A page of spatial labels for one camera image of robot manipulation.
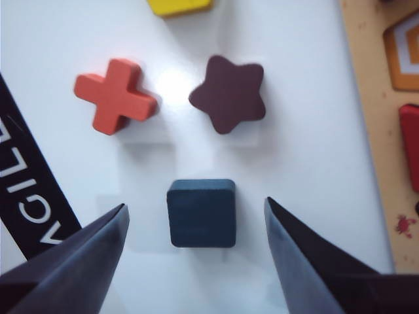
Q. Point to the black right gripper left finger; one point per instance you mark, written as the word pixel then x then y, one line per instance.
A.
pixel 88 258

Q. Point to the yellow pentagon block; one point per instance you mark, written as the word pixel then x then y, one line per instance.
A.
pixel 183 6

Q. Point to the black AgileX logo sticker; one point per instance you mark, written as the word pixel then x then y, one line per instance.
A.
pixel 29 183

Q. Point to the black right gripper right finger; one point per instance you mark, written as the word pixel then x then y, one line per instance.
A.
pixel 304 261

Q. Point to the dark blue square cube block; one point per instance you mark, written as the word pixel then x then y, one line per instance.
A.
pixel 201 216

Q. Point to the orange cross block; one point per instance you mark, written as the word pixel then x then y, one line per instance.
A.
pixel 114 95

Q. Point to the dark purple star block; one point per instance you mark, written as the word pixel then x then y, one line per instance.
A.
pixel 229 95

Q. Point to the wooden sea-themed puzzle board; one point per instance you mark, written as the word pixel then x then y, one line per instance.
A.
pixel 370 98

